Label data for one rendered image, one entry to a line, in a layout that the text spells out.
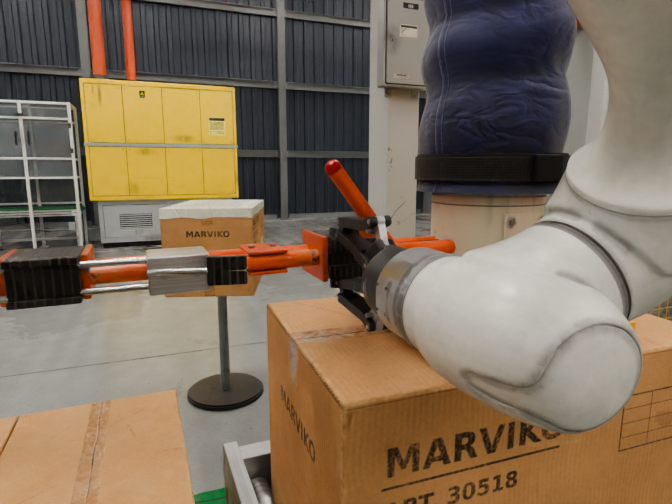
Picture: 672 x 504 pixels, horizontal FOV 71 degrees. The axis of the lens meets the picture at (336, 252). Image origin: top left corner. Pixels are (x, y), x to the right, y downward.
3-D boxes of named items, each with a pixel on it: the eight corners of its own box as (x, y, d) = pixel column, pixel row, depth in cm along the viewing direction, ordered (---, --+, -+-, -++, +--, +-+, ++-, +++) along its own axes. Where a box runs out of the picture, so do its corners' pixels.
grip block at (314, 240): (352, 264, 72) (353, 225, 71) (383, 277, 63) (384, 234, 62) (300, 268, 69) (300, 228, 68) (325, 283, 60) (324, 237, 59)
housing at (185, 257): (204, 278, 62) (203, 245, 61) (212, 291, 56) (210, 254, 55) (148, 284, 59) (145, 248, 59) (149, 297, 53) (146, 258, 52)
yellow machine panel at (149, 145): (232, 234, 870) (226, 95, 827) (241, 241, 787) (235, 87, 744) (99, 240, 791) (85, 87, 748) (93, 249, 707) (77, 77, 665)
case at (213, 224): (254, 296, 214) (251, 208, 207) (164, 297, 211) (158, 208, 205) (265, 268, 273) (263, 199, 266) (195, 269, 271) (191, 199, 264)
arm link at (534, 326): (418, 386, 41) (527, 311, 45) (563, 503, 27) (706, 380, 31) (375, 283, 38) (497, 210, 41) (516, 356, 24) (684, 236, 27)
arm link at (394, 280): (398, 363, 40) (367, 339, 46) (484, 347, 44) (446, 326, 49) (401, 259, 38) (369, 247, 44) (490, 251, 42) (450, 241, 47)
